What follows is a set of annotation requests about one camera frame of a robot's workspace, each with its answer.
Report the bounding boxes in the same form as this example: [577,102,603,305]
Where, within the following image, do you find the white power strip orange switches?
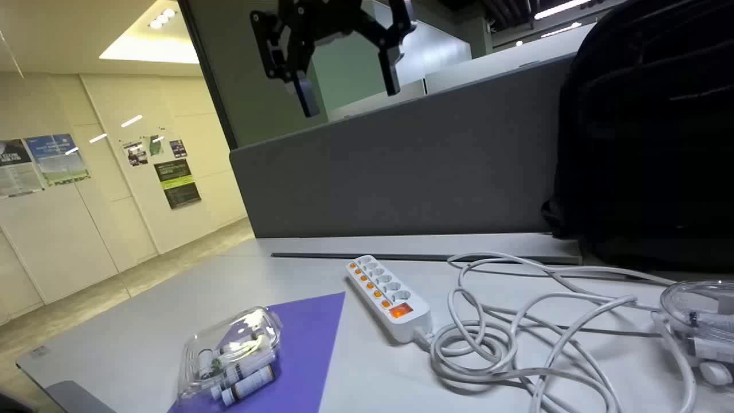
[345,252,435,347]

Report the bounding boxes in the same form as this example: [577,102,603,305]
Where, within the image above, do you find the green pillar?
[177,0,431,151]

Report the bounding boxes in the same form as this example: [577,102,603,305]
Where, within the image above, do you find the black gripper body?
[278,0,387,50]

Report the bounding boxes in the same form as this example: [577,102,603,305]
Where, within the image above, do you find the blue and green wall poster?
[24,130,91,189]

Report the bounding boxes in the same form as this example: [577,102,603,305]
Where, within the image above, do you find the small photo wall poster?
[122,139,151,170]

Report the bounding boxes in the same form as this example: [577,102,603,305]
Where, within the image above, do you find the bagged white cable bundle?
[658,278,734,391]

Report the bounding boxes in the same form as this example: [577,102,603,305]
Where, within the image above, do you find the ceiling strip light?
[532,0,594,22]

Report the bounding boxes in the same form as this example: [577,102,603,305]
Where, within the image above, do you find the white power cable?
[425,250,700,413]

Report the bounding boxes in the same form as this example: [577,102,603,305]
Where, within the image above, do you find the grey wall poster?
[0,138,46,203]

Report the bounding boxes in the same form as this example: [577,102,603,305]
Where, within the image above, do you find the clear bag of white adapters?
[175,305,288,409]

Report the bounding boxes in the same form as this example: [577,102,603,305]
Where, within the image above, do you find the grey desk partition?
[228,53,585,240]

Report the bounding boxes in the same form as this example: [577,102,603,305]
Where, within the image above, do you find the square ceiling light panel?
[96,0,201,70]

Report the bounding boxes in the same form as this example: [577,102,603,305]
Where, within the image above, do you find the purple mat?
[168,292,349,413]

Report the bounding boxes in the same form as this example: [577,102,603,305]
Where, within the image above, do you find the black backpack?
[539,0,734,275]

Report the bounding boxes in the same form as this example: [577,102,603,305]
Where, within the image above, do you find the black and green wall poster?
[151,156,204,211]

